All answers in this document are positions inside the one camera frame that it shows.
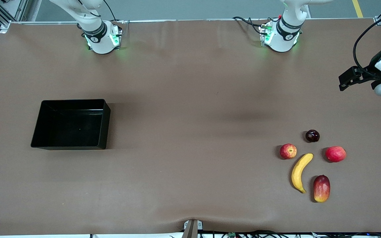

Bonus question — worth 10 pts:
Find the black plastic box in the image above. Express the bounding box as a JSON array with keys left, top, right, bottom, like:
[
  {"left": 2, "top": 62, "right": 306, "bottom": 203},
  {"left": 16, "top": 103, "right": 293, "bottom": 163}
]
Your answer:
[{"left": 30, "top": 99, "right": 111, "bottom": 150}]

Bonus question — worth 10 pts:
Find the small red yellow apple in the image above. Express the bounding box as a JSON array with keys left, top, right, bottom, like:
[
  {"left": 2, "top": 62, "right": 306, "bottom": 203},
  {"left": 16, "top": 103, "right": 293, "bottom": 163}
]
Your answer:
[{"left": 279, "top": 143, "right": 297, "bottom": 160}]

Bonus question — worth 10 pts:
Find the yellow banana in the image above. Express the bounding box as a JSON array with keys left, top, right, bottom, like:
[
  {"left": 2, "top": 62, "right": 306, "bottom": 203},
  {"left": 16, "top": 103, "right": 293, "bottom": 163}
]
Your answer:
[{"left": 291, "top": 153, "right": 314, "bottom": 194}]

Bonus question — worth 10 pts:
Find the dark purple plum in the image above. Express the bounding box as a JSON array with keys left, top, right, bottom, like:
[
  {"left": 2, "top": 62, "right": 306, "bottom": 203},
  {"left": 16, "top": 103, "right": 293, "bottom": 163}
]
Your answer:
[{"left": 305, "top": 129, "right": 320, "bottom": 143}]

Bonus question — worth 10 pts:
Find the red peach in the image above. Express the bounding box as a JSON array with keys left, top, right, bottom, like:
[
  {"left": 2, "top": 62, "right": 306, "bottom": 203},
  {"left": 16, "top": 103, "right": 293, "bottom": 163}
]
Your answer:
[{"left": 325, "top": 146, "right": 347, "bottom": 163}]

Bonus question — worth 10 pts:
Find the red yellow mango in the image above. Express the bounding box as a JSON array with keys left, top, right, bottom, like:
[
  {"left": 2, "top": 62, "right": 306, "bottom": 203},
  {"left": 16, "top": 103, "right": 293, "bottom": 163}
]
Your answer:
[{"left": 313, "top": 175, "right": 331, "bottom": 203}]

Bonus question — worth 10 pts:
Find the table cover sheet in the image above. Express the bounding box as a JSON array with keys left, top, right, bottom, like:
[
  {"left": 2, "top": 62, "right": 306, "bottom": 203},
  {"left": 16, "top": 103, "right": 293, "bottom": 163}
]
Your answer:
[{"left": 0, "top": 18, "right": 381, "bottom": 236}]

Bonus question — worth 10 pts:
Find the grey metal table clamp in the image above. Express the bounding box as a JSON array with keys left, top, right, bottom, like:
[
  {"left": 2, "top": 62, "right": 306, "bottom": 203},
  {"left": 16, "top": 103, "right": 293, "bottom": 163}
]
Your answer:
[{"left": 182, "top": 219, "right": 203, "bottom": 238}]

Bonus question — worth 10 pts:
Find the aluminium frame profile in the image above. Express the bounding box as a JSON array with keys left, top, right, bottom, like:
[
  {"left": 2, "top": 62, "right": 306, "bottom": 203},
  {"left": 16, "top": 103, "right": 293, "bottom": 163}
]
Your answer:
[{"left": 0, "top": 0, "right": 29, "bottom": 33}]

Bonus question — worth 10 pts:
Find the black left base cable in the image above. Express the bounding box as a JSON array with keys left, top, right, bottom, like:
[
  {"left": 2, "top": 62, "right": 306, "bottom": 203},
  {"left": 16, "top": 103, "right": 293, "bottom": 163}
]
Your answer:
[{"left": 233, "top": 16, "right": 278, "bottom": 35}]

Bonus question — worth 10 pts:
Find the black base cable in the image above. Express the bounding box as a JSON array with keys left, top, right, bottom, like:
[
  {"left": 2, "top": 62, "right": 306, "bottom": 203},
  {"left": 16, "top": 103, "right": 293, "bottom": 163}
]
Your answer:
[
  {"left": 233, "top": 16, "right": 278, "bottom": 35},
  {"left": 103, "top": 0, "right": 118, "bottom": 21}
]

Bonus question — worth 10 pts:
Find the black right base cable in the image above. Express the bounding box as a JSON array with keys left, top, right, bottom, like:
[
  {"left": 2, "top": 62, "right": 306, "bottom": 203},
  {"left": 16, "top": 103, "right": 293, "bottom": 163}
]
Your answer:
[{"left": 103, "top": 0, "right": 118, "bottom": 21}]

